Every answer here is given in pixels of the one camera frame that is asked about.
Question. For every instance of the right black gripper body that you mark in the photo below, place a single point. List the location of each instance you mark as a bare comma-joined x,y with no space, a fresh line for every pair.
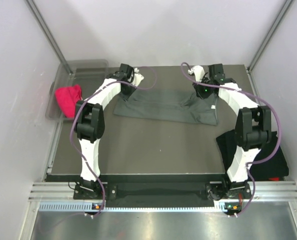
203,90

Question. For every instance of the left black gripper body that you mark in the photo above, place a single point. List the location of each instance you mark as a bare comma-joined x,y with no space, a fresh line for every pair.
126,93

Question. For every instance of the grey t shirt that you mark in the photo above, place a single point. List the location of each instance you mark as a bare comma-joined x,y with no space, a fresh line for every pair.
169,105

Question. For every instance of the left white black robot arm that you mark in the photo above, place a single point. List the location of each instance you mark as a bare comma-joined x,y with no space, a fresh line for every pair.
89,123

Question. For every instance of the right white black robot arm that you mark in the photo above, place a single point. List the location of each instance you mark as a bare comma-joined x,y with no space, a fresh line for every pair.
253,127

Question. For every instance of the clear plastic bin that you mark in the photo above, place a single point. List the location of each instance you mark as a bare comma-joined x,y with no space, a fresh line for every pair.
88,74

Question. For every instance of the black folded t shirt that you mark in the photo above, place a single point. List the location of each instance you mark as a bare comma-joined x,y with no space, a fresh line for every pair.
273,168

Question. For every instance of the red folded t shirt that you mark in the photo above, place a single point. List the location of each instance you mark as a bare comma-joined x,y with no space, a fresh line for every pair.
274,179

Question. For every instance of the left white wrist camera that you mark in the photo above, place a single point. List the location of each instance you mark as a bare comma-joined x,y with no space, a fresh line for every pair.
137,77

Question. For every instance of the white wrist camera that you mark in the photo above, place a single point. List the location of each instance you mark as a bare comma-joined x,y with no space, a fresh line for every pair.
137,77
198,72

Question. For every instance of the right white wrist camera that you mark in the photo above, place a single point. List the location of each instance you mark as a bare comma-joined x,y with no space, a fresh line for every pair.
198,72

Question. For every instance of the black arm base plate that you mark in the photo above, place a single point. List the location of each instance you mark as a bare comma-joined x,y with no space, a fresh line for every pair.
176,187

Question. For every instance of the aluminium frame rail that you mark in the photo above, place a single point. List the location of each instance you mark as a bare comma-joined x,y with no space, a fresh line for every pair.
265,191

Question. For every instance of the slotted grey cable duct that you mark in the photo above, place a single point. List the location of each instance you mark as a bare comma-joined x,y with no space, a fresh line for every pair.
91,207

